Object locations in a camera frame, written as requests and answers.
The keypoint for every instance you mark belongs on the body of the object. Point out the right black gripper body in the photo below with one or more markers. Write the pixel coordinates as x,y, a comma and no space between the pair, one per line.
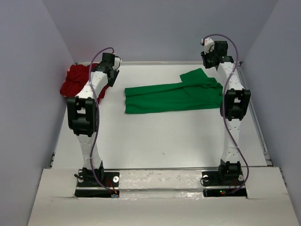
208,59

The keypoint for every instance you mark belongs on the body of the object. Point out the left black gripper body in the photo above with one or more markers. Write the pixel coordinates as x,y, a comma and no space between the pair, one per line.
115,73

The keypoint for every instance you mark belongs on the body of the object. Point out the green t-shirt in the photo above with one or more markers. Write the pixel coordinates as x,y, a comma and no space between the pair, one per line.
196,91

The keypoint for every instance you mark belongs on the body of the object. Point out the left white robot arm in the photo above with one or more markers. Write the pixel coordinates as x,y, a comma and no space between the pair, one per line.
83,116

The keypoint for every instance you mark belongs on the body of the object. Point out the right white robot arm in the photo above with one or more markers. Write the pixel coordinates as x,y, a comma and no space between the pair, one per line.
235,101

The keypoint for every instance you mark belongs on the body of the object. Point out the red t-shirt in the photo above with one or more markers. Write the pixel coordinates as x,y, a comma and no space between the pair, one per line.
76,85

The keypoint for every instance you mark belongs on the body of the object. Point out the white front cover board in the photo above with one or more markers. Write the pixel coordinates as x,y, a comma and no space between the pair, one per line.
163,198

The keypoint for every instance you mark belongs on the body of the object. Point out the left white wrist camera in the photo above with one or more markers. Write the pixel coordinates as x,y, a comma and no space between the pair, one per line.
117,63

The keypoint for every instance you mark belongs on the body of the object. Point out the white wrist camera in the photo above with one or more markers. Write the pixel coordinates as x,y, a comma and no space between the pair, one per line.
208,45
117,63

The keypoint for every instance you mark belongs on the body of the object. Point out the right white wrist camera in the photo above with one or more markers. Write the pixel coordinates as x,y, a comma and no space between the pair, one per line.
208,45

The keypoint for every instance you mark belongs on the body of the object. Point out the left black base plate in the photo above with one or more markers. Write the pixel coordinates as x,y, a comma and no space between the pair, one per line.
91,189

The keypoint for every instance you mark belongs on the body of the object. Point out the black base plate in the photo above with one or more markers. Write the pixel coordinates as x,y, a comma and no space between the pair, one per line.
215,187
91,189

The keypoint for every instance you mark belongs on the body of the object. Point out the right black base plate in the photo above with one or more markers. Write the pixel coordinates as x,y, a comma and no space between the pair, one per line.
215,187

